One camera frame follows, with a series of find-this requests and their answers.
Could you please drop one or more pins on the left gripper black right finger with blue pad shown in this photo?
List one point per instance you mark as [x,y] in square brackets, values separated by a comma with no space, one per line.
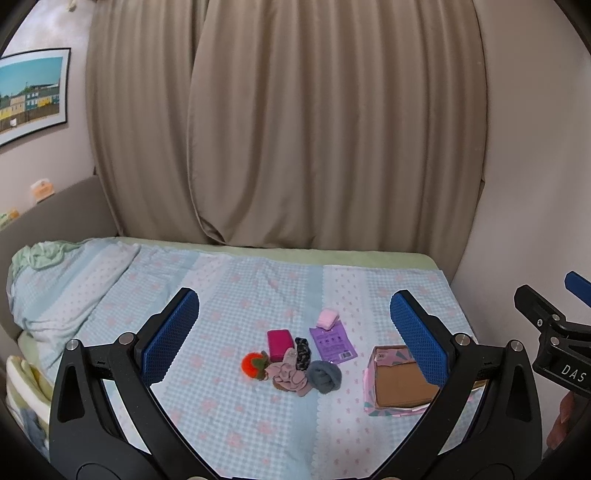
[484,422]

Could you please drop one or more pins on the pink patterned cardboard box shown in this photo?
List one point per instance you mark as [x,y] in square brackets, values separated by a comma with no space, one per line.
[394,385]

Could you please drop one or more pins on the black patterned scrunchie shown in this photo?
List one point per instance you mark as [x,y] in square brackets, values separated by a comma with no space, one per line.
[303,353]

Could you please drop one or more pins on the orange box on headboard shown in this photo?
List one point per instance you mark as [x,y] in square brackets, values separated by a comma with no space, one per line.
[41,190]

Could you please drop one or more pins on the framed landscape picture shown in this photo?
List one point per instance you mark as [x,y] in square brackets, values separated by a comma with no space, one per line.
[34,92]

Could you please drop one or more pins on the light blue checked bedspread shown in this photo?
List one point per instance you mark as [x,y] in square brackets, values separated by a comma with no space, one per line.
[269,382]

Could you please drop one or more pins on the dusty pink scrunchie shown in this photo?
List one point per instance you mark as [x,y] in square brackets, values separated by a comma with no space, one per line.
[286,377]

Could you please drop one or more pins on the orange pompom toy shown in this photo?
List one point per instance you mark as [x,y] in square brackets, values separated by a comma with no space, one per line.
[254,365]

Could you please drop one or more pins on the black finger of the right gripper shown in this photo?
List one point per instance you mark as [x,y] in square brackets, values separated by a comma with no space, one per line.
[535,308]

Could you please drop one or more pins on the purple sachet packet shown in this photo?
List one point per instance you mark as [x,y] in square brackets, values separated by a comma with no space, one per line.
[333,345]

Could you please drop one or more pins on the beige pleated curtain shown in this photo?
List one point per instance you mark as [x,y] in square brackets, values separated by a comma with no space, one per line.
[329,125]

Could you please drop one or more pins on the grey upholstered headboard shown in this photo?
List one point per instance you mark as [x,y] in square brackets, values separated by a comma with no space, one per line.
[77,213]

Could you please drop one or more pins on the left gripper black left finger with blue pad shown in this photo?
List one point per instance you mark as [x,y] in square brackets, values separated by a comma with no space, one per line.
[105,419]

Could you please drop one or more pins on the grey socks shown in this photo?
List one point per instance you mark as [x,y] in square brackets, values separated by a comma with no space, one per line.
[324,376]

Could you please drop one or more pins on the light green bed sheet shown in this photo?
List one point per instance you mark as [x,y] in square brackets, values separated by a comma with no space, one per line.
[364,259]

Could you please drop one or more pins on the light pink fluffy roll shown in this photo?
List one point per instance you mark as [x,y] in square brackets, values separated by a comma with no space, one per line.
[327,319]

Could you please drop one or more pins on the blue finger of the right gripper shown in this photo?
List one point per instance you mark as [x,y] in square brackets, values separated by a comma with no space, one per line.
[579,287]

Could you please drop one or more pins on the person's right hand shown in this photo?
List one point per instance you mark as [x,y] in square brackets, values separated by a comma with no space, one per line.
[561,428]

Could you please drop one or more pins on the magenta zip pouch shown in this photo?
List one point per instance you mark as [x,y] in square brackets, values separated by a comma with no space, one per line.
[279,342]

